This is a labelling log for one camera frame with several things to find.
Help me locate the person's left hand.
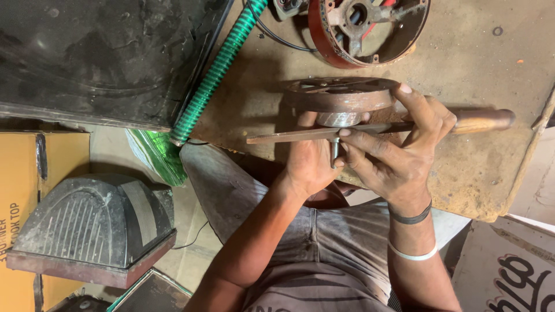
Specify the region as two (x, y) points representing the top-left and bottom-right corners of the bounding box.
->
(280, 111), (347, 201)

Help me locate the person's right hand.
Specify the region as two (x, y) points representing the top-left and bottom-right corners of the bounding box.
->
(337, 83), (457, 214)

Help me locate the rusty motor rotor with shaft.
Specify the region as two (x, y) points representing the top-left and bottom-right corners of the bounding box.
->
(284, 77), (400, 170)

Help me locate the file with wooden handle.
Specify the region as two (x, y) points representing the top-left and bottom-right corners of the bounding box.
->
(246, 109), (517, 145)

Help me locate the black wristband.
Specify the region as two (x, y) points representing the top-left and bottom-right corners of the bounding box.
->
(388, 200), (433, 225)

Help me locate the white bangle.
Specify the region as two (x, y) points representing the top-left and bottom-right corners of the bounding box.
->
(387, 240), (439, 262)

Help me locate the grey printed shirt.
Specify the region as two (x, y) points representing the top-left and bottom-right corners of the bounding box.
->
(242, 262), (396, 312)

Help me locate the red round motor housing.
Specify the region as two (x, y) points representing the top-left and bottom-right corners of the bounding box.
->
(307, 0), (432, 69)

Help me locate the white signboard with black lettering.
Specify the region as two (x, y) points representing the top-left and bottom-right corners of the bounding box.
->
(451, 216), (555, 312)

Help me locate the green plastic bag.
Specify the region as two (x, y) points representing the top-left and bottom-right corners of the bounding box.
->
(125, 129), (188, 187)

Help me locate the dark box with green edge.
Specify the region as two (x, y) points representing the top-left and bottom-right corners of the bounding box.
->
(45, 268), (193, 312)

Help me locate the dusty dark old monitor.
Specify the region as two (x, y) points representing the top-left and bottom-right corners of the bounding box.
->
(6, 173), (177, 289)

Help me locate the large dark metal case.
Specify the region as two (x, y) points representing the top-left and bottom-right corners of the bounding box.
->
(0, 0), (235, 133)

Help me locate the yellow cardboard box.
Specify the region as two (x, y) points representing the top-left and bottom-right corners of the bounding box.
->
(0, 130), (91, 312)

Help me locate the thin black wire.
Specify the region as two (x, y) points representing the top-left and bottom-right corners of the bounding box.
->
(171, 221), (210, 251)

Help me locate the green corrugated hose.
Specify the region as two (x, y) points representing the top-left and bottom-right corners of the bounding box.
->
(169, 0), (269, 147)

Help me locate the black cable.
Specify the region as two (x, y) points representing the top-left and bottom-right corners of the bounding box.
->
(247, 0), (320, 53)

